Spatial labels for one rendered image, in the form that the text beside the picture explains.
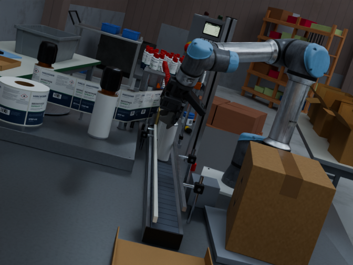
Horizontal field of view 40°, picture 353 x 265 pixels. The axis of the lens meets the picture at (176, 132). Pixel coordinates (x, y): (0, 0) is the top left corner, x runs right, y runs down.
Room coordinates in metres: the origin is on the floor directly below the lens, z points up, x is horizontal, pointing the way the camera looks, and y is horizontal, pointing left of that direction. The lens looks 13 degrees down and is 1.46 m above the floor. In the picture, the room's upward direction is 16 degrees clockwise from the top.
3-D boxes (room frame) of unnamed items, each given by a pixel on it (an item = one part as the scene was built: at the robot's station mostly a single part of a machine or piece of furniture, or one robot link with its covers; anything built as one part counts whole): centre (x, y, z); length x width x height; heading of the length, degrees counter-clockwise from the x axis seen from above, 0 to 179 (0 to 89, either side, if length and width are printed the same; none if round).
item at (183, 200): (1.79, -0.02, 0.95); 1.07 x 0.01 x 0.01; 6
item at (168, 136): (1.89, 0.03, 0.98); 0.05 x 0.05 x 0.20
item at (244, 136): (1.97, -0.32, 1.01); 0.13 x 0.12 x 0.14; 34
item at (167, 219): (2.07, 0.05, 0.86); 1.65 x 0.08 x 0.04; 6
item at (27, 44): (4.14, 1.27, 0.91); 0.60 x 0.40 x 0.22; 178
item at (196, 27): (2.19, -0.02, 1.38); 0.17 x 0.10 x 0.19; 61
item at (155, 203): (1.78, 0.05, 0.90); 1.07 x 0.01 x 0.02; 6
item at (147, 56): (4.55, 0.21, 0.98); 0.57 x 0.46 x 0.21; 96
